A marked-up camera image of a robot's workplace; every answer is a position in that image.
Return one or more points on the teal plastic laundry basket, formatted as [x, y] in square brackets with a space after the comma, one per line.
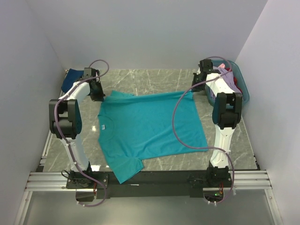
[238, 74]

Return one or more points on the teal t-shirt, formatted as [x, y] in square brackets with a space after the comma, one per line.
[135, 128]

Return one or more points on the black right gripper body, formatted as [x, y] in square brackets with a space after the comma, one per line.
[197, 79]

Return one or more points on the folded navy blue t-shirt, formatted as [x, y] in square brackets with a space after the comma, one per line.
[71, 77]

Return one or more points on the lavender t-shirt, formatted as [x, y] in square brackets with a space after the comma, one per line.
[223, 71]

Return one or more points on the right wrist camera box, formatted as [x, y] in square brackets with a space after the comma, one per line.
[206, 66]

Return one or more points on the red garment in basket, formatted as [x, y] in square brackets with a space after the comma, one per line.
[236, 83]

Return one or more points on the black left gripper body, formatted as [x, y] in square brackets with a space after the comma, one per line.
[97, 94]

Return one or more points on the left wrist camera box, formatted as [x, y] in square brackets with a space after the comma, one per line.
[89, 73]

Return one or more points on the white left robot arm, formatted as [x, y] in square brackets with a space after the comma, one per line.
[66, 122]

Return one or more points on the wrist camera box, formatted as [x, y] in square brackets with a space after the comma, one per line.
[206, 66]
[89, 73]

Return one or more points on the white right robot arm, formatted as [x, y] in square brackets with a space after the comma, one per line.
[226, 115]

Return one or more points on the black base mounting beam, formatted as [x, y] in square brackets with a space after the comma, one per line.
[190, 183]

